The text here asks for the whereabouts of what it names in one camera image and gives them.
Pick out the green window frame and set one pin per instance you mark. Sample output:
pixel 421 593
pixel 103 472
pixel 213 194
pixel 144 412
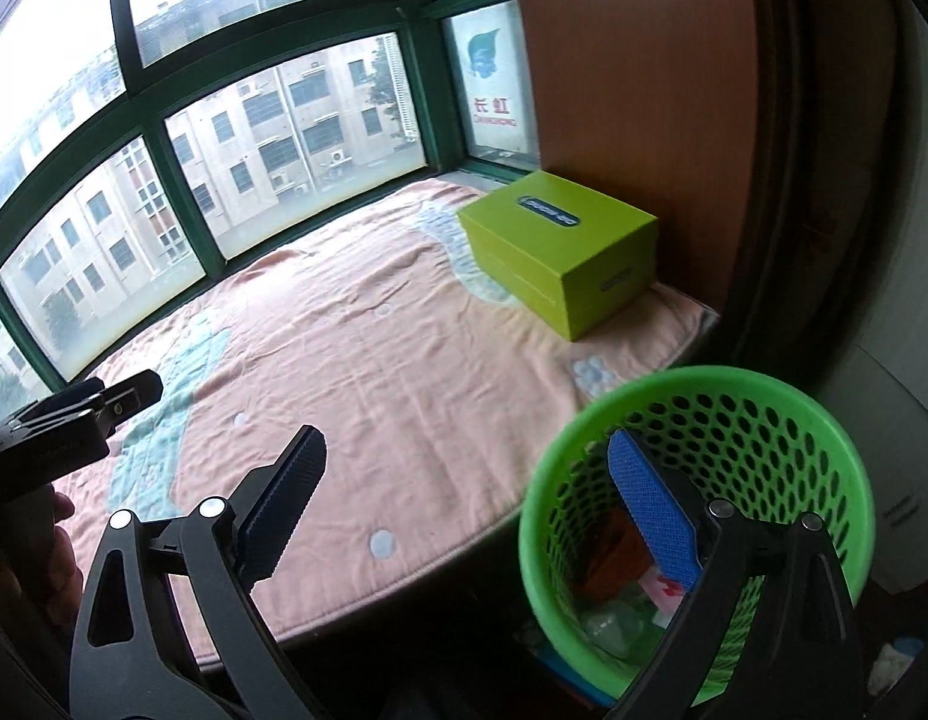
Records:
pixel 119 15

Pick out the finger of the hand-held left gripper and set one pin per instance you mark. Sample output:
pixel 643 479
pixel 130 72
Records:
pixel 130 401
pixel 59 399

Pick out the green cardboard box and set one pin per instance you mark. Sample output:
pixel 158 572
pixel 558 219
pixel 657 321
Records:
pixel 554 240

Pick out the white wardrobe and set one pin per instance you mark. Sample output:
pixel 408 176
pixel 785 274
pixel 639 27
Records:
pixel 884 427

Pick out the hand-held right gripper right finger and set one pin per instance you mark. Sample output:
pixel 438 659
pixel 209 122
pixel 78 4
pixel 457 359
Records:
pixel 648 510

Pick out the clear plastic tray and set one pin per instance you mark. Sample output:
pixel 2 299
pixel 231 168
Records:
pixel 614 626

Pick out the green mesh basket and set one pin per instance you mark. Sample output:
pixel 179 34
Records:
pixel 704 381

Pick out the floral cloth bundle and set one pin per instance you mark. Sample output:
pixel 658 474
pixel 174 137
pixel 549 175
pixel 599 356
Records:
pixel 895 664

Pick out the apartment building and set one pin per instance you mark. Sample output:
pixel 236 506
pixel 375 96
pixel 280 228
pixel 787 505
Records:
pixel 269 135

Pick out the person's left hand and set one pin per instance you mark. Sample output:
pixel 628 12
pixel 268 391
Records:
pixel 66 577

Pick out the brown wooden cabinet side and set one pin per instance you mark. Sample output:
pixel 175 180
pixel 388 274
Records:
pixel 636 75

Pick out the white louvered panel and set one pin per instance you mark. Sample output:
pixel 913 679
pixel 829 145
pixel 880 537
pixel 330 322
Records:
pixel 400 90

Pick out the dark brown curtain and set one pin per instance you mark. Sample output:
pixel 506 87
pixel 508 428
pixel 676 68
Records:
pixel 809 165

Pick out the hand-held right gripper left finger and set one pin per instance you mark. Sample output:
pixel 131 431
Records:
pixel 284 499

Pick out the pink printed blanket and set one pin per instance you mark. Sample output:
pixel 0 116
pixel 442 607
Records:
pixel 404 390

